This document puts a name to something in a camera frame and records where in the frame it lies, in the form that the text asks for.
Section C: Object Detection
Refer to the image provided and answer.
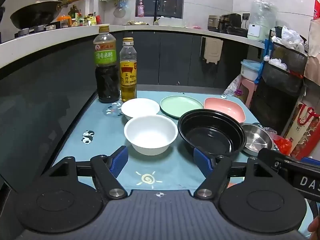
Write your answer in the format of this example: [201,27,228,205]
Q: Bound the small white plastic bag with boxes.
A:
[266,58,288,71]

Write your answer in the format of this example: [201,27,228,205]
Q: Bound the black mesh rack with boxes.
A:
[250,29,308,136]

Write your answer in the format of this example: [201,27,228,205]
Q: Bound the black kitchen appliance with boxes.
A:
[222,13,242,30]

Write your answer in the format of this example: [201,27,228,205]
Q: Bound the dark vinegar bottle green label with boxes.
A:
[93,24,121,104]

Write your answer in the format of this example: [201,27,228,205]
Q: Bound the stainless steel bowl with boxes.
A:
[240,123,275,157]

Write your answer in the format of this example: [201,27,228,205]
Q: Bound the wok with wooden handle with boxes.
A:
[10,0,104,29]

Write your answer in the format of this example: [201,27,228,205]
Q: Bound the silver rice cooker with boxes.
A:
[207,15,224,33]

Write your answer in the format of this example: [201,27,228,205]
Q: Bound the hanging pale round object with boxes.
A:
[113,1,127,18]

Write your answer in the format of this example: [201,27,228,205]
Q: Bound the black faucet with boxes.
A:
[153,0,161,22]

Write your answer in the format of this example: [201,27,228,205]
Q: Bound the large white plastic bag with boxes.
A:
[271,26,306,53]

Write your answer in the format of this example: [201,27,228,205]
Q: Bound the green plate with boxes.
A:
[160,95,204,119]

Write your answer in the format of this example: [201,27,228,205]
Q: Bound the red plastic bag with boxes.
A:
[271,134,293,155]

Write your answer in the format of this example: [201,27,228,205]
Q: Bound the beige paper bag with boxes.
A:
[303,17,320,86]

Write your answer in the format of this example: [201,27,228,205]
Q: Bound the white bowl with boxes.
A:
[121,98,160,121]
[124,115,179,156]

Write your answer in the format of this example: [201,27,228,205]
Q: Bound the cooking oil bottle yellow label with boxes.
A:
[119,37,138,103]

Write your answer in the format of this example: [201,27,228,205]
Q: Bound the blue plastic handle tool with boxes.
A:
[254,39,272,84]

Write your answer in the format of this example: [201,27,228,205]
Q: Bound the red gift bag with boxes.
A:
[282,101,320,161]

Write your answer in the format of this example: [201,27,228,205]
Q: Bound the row of condiment jars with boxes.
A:
[57,4,102,28]

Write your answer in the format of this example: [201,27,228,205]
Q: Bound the blue printed tablecloth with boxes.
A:
[50,91,314,233]

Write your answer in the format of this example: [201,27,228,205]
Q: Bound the white printed plastic bag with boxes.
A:
[223,75,242,97]

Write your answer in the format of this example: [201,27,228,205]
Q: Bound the beige hanging bin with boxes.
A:
[201,37,224,64]

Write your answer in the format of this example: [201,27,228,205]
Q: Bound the dark kitchen cabinets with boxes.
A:
[0,30,265,200]

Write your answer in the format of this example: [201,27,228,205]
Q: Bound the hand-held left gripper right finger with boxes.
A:
[193,147,275,200]

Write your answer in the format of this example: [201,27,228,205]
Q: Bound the white kitchen countertop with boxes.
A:
[0,17,270,68]

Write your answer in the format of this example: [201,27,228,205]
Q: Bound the pink stool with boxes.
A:
[237,74,258,108]

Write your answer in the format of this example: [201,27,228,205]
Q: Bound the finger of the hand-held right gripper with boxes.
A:
[257,148,293,173]

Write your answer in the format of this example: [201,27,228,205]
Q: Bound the pink dish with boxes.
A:
[204,97,245,123]

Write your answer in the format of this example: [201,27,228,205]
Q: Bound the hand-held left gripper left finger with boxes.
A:
[44,145,129,200]

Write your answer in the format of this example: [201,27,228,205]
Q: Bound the gas stove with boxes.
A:
[0,22,62,43]

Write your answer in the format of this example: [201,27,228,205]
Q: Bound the black plastic bowl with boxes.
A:
[177,109,247,157]

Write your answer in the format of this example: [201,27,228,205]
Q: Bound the white container blue lid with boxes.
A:
[240,59,263,81]

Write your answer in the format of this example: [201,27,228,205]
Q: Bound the person's right hand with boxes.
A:
[311,215,320,240]

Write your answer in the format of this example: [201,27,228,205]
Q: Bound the white appliance with plastic cover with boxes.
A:
[247,0,277,43]

